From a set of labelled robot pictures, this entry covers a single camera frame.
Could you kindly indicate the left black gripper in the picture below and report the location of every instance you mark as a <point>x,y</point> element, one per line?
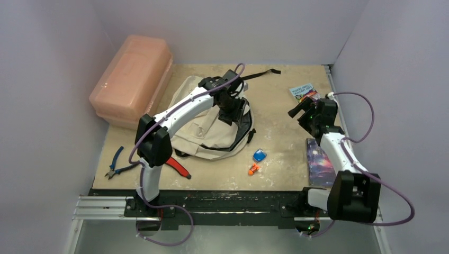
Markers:
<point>234,116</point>

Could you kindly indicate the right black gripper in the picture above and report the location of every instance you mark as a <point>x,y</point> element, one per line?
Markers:
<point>303,111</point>

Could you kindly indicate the light blue treehouse book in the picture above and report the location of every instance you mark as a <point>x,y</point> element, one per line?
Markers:
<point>306,90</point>

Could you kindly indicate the beige backpack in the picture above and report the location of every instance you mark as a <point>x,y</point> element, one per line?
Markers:
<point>207,137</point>

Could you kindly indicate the dark galaxy cover book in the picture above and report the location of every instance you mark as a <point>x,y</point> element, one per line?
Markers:
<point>321,171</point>

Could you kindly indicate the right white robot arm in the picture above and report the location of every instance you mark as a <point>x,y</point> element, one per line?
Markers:
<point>355,193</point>

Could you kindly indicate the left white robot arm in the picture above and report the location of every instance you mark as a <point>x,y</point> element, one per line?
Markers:
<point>153,139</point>

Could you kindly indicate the blue pencil sharpener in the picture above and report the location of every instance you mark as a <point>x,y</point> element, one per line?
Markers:
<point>259,155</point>

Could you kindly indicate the orange small toy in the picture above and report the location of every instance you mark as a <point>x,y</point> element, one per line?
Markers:
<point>253,169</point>

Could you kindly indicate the red utility knife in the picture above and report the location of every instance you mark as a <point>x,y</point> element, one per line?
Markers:
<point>181,170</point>

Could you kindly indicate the pink plastic storage box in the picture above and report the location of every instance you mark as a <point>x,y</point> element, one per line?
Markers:
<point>134,81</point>

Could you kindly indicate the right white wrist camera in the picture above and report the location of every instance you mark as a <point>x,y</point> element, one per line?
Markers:
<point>331,96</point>

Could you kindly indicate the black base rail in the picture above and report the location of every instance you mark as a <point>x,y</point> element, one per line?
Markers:
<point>282,209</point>

